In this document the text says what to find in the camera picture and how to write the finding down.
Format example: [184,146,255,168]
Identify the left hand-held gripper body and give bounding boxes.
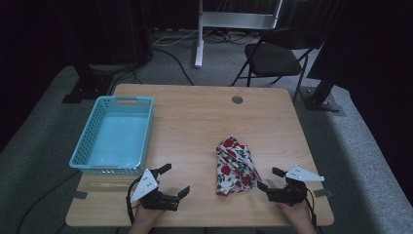
[130,168,181,213]

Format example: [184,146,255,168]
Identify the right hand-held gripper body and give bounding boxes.
[266,164,325,207]

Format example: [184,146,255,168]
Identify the white red rose print shirt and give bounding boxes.
[215,135,263,197]

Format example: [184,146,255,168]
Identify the person's left hand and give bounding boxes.
[129,205,168,234]

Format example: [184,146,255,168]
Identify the person's right hand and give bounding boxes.
[277,199,318,234]

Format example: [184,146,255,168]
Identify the light blue plastic basket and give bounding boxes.
[68,95,155,176]

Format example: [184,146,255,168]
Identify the black metal stand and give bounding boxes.
[60,61,115,104]
[302,32,344,115]

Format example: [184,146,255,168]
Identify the black folding chair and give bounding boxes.
[230,26,323,99]

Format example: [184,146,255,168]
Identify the white metal stand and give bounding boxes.
[193,0,284,69]

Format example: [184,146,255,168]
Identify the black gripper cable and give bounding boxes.
[126,177,144,226]
[305,187,319,229]

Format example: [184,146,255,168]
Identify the black floor cable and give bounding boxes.
[15,170,81,234]
[151,46,196,87]

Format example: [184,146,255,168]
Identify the white floor cable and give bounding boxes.
[152,26,215,47]

